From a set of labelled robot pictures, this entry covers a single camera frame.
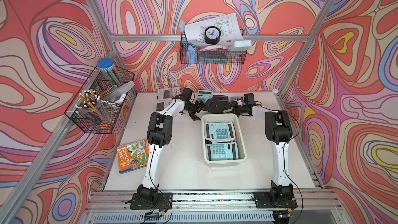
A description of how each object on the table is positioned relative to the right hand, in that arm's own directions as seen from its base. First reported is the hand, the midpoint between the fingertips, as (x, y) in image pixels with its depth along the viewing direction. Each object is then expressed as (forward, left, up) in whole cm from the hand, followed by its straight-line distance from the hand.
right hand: (224, 111), depth 106 cm
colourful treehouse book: (-31, +55, +2) cm, 63 cm away
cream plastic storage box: (-12, +2, +9) cm, 15 cm away
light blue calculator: (-19, +6, +6) cm, 21 cm away
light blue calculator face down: (-30, +3, +3) cm, 31 cm away
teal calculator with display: (+13, -8, -1) cm, 15 cm away
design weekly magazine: (+13, +42, +3) cm, 44 cm away
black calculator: (+12, -1, +1) cm, 12 cm away
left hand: (-3, +12, +4) cm, 13 cm away
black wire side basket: (-5, +67, +33) cm, 75 cm away
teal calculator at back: (+16, +13, 0) cm, 21 cm away
